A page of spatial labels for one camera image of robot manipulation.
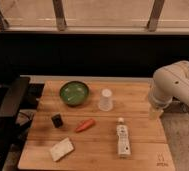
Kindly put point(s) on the white ceramic cup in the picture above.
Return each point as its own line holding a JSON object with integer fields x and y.
{"x": 105, "y": 103}

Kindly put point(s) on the green bowl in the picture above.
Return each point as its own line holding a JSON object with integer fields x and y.
{"x": 74, "y": 93}

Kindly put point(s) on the wooden cutting board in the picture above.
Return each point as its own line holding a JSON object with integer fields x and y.
{"x": 95, "y": 149}

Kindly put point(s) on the black office chair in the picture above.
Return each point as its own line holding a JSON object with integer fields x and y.
{"x": 15, "y": 92}

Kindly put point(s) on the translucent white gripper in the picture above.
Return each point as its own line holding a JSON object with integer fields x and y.
{"x": 155, "y": 113}

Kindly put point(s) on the orange carrot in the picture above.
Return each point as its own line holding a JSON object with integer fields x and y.
{"x": 85, "y": 125}

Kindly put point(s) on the small black cube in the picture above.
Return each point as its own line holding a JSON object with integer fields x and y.
{"x": 57, "y": 120}

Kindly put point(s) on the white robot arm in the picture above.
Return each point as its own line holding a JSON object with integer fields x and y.
{"x": 171, "y": 81}

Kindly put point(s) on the white tube bottle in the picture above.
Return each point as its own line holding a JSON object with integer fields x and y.
{"x": 123, "y": 145}

